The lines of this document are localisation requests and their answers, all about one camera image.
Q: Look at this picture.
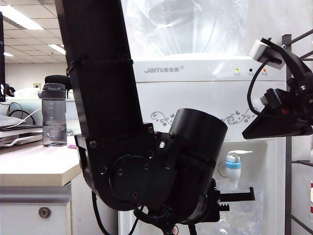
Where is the white desk partition panel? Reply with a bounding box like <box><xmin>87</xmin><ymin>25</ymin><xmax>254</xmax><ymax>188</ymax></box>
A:
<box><xmin>65</xmin><ymin>98</ymin><xmax>83</xmax><ymax>136</ymax></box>

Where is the clear textured plastic mug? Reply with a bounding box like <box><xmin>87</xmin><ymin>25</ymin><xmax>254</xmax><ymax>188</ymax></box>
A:
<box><xmin>195</xmin><ymin>183</ymin><xmax>266</xmax><ymax>235</ymax></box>

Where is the dark metal shelf rack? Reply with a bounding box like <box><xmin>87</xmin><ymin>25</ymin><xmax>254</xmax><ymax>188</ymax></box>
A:
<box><xmin>282</xmin><ymin>28</ymin><xmax>313</xmax><ymax>235</ymax></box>

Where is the clear water jug in plastic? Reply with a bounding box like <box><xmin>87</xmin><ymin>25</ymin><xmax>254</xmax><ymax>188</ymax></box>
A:
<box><xmin>121</xmin><ymin>0</ymin><xmax>249</xmax><ymax>58</ymax></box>

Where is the double ceiling light panel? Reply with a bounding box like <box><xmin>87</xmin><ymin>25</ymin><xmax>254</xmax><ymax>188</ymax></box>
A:
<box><xmin>47</xmin><ymin>44</ymin><xmax>67</xmax><ymax>56</ymax></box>

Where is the long ceiling light panel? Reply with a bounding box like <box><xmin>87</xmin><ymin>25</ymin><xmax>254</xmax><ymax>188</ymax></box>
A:
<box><xmin>0</xmin><ymin>4</ymin><xmax>44</xmax><ymax>30</ymax></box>

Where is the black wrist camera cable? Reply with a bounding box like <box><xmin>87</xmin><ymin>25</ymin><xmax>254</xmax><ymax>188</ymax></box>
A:
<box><xmin>246</xmin><ymin>60</ymin><xmax>269</xmax><ymax>116</ymax></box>

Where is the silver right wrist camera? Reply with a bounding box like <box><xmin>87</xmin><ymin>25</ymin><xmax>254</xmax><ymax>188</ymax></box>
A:
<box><xmin>248</xmin><ymin>36</ymin><xmax>313</xmax><ymax>83</ymax></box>

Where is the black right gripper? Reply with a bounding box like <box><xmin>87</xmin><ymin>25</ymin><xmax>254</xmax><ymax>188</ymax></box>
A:
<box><xmin>242</xmin><ymin>73</ymin><xmax>313</xmax><ymax>140</ymax></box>

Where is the white tap with blue ring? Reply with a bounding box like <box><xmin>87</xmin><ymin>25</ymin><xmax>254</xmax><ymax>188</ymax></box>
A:
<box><xmin>225</xmin><ymin>149</ymin><xmax>253</xmax><ymax>190</ymax></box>

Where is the black computer monitor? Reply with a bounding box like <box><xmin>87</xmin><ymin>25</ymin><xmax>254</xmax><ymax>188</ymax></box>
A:
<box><xmin>0</xmin><ymin>12</ymin><xmax>6</xmax><ymax>102</ymax></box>

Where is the black office chair headrest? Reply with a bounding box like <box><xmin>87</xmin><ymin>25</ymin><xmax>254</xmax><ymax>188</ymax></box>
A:
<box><xmin>45</xmin><ymin>74</ymin><xmax>72</xmax><ymax>91</ymax></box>

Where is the white laptop stand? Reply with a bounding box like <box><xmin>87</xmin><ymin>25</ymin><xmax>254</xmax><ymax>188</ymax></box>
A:
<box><xmin>0</xmin><ymin>128</ymin><xmax>44</xmax><ymax>147</ymax></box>

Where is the white cable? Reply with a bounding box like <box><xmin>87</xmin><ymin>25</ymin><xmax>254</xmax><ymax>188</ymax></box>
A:
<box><xmin>11</xmin><ymin>107</ymin><xmax>43</xmax><ymax>128</ymax></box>

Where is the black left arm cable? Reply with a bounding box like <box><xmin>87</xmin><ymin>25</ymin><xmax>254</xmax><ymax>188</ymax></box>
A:
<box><xmin>91</xmin><ymin>190</ymin><xmax>147</xmax><ymax>235</ymax></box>

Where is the dark grey water bottle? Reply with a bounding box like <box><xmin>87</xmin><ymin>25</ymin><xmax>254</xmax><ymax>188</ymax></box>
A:
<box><xmin>38</xmin><ymin>83</ymin><xmax>68</xmax><ymax>148</ymax></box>

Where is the white water dispenser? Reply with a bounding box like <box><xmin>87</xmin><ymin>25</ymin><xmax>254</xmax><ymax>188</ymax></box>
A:
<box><xmin>117</xmin><ymin>55</ymin><xmax>287</xmax><ymax>235</ymax></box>

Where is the grey felt sleeve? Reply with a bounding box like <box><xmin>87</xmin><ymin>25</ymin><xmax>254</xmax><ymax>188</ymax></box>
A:
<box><xmin>0</xmin><ymin>115</ymin><xmax>27</xmax><ymax>130</ymax></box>

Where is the white plastic bag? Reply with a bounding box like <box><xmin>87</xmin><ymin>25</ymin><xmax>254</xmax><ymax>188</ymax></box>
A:
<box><xmin>13</xmin><ymin>88</ymin><xmax>43</xmax><ymax>100</ymax></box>

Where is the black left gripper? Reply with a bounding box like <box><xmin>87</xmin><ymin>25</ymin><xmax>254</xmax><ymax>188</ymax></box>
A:
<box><xmin>200</xmin><ymin>178</ymin><xmax>256</xmax><ymax>223</ymax></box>

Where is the frosted glass desk divider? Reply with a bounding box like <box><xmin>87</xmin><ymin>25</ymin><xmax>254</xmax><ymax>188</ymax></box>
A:
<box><xmin>0</xmin><ymin>99</ymin><xmax>44</xmax><ymax>125</ymax></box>

